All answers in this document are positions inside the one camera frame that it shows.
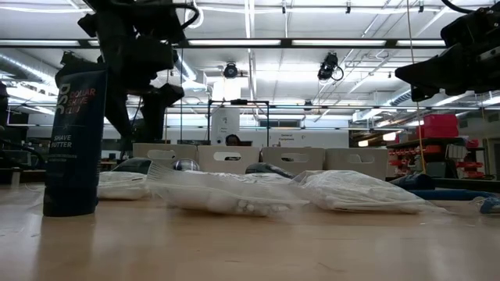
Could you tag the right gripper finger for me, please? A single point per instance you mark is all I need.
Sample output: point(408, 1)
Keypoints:
point(433, 74)
point(423, 95)

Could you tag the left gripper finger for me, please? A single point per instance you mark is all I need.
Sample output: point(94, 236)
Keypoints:
point(160, 109)
point(117, 101)

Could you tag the dark grey travel deodorant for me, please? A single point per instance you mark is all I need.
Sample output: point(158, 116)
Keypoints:
point(269, 168)
point(186, 165)

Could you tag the navy shave butter tube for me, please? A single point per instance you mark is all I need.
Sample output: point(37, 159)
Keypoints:
point(414, 182)
point(74, 164)

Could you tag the clear vanity pack bag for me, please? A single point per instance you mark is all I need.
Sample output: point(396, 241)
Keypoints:
point(269, 178)
point(351, 191)
point(218, 195)
point(121, 187)

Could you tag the blue disposable razor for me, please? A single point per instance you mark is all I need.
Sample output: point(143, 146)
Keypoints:
point(449, 194)

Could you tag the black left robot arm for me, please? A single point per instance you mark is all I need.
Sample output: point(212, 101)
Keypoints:
point(136, 19)

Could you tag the red plastic bin stack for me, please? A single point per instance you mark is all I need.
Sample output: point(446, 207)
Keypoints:
point(439, 125)

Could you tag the shelf with red bins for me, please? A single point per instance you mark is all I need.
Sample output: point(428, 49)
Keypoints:
point(426, 142)

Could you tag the black ceiling spotlights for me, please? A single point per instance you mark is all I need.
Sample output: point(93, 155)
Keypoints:
point(70, 58)

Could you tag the person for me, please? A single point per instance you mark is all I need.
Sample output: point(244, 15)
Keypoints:
point(233, 140)

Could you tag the black overhead light bar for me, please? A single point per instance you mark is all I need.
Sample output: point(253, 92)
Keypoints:
point(285, 43)

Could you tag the black rectangular frame stand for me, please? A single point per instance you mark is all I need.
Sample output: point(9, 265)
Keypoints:
point(238, 102)

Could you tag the black overhead camera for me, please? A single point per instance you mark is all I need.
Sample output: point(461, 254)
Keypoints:
point(230, 71)

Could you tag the black aluminium rig frame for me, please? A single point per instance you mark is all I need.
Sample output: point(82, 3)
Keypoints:
point(468, 184)

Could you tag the black hanging ceiling camera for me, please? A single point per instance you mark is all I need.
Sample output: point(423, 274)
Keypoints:
point(326, 70)

